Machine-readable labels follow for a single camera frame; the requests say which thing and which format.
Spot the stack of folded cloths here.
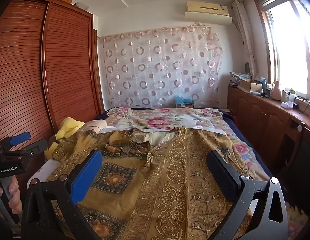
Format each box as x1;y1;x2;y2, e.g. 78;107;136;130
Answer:
229;71;252;84

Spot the beige pillow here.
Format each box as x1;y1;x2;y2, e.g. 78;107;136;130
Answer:
82;119;107;132

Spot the yellow plush toy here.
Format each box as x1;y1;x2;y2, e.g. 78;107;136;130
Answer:
44;117;85;159

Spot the floral bed sheet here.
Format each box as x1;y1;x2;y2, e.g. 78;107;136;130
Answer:
102;107;273;180

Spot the wooden-framed window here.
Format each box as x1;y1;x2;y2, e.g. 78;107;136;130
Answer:
254;0;310;100

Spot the circle-patterned sheer curtain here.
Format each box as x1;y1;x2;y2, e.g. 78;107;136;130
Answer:
99;26;224;109

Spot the pink thermos jug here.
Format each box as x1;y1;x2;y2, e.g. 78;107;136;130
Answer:
270;80;282;101

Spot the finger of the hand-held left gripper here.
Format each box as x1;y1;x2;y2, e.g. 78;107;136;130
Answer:
19;139;48;159
0;132;31;152

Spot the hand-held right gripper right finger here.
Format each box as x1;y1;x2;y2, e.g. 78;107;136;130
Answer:
206;150;288;240

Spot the blue tissue pack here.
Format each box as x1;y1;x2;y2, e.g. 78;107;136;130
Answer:
174;95;195;108

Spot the wooden headboard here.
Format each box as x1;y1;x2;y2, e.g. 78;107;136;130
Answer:
0;0;105;205

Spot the person's left hand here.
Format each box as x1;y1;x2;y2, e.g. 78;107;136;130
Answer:
0;180;20;214

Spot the wall air conditioner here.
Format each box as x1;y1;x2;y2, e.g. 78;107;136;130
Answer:
184;1;232;25

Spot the golden patterned garment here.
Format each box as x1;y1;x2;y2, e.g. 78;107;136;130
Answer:
46;127;253;240

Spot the low wooden cabinet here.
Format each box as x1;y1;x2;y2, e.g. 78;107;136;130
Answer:
227;85;310;205

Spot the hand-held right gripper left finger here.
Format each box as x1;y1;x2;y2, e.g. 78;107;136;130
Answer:
21;150;103;240

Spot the white floral bolster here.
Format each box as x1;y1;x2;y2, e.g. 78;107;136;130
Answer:
27;159;61;188

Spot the cardboard box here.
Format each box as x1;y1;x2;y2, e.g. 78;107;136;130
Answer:
239;79;262;93

